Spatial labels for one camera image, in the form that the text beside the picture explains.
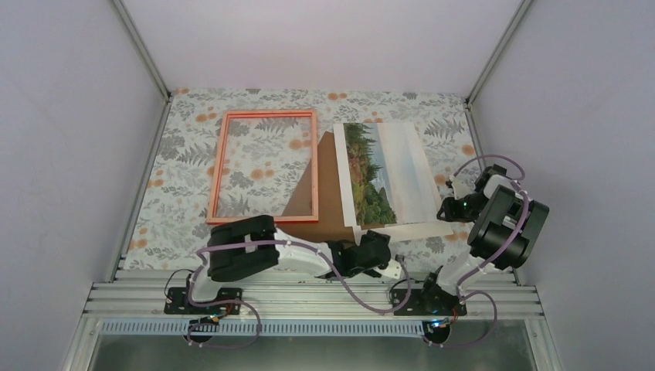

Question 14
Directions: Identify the grey slotted cable duct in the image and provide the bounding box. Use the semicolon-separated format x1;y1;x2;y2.
99;318;431;338

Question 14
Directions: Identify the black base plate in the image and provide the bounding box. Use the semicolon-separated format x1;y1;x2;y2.
393;289;467;317
163;287;243;316

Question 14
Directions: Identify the brown backing board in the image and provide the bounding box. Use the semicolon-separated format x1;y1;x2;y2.
278;131;355;243

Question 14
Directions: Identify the landscape photo print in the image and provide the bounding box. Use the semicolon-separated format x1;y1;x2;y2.
333;122;442;228

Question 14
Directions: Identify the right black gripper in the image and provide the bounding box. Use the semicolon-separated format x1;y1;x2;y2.
437;192;488;223

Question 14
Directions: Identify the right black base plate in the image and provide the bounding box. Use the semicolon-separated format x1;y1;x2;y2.
393;289;467;317

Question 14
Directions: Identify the floral patterned table mat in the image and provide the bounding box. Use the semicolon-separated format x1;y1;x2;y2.
124;88;480;271

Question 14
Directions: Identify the white mat board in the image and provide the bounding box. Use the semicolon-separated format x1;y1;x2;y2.
352;192;453;242

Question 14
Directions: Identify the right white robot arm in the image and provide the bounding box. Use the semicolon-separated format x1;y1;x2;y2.
418;165;550;315

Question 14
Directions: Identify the aluminium rail base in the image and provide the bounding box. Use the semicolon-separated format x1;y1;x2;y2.
83;270;544;320

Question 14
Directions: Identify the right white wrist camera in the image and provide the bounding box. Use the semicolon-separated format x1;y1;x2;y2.
446;175;470;199

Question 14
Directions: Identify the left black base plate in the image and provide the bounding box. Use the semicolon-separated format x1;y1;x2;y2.
163;287;243;316

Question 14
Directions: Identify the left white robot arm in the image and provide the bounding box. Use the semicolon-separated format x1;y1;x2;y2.
184;215;402;313

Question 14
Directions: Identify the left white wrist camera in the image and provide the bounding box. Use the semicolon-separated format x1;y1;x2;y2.
375;260;403;280

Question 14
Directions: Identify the red picture frame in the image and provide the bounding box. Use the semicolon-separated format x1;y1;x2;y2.
206;109;319;225

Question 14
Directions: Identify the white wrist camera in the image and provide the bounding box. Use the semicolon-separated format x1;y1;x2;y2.
446;175;470;199
375;260;403;280

